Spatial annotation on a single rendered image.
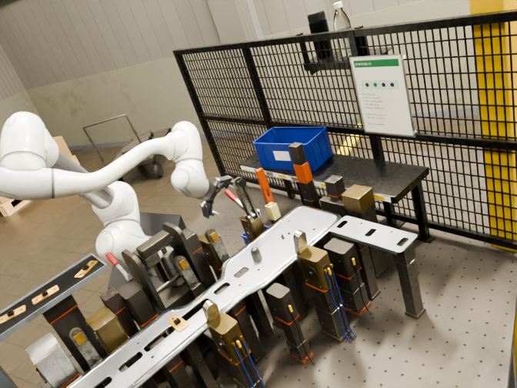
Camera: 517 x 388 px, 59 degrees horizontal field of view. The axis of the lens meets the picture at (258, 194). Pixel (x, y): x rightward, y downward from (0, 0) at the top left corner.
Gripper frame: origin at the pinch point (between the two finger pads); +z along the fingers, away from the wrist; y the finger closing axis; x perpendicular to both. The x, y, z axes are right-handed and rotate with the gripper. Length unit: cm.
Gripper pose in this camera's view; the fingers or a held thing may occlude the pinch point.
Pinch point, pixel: (224, 200)
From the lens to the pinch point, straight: 202.6
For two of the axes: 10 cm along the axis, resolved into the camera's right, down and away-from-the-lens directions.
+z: 3.2, 2.1, 9.3
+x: -8.0, -4.7, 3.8
